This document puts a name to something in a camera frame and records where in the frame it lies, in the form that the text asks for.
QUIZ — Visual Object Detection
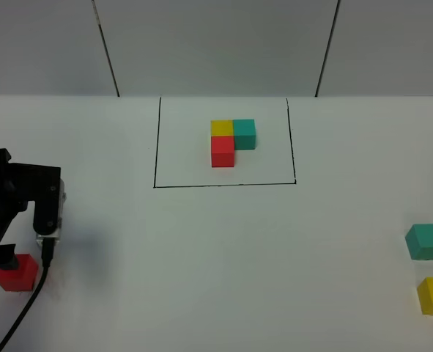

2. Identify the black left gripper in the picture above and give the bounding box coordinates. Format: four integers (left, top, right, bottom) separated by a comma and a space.
0, 148, 61, 271

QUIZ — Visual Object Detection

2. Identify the template red cube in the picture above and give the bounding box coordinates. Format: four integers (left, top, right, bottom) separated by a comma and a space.
211, 136, 235, 168

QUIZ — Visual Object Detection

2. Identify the template yellow cube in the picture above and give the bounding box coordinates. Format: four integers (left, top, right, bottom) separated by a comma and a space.
210, 120, 234, 136

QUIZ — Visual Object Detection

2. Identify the template teal cube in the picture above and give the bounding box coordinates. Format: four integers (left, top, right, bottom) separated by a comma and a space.
233, 119, 256, 150

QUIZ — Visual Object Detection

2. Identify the loose teal cube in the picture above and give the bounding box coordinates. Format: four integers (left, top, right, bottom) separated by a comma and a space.
405, 224, 433, 260

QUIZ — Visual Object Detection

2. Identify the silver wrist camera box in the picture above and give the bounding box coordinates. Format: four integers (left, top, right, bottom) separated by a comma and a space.
35, 178, 67, 249

